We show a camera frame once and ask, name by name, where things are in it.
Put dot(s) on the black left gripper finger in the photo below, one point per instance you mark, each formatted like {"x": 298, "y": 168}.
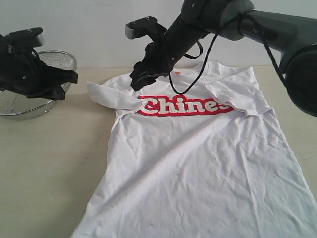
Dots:
{"x": 56, "y": 93}
{"x": 57, "y": 76}

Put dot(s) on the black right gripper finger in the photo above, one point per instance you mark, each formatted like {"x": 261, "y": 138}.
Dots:
{"x": 140, "y": 69}
{"x": 138, "y": 82}

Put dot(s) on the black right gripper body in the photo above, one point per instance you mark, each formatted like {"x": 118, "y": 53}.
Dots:
{"x": 163, "y": 53}

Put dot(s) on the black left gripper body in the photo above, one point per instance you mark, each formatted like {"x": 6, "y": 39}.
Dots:
{"x": 20, "y": 69}

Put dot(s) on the white t-shirt red print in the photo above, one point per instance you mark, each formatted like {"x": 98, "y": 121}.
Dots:
{"x": 201, "y": 155}

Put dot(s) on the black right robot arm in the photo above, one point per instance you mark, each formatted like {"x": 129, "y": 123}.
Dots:
{"x": 293, "y": 36}

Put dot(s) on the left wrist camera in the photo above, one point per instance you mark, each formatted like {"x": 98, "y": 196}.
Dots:
{"x": 29, "y": 38}

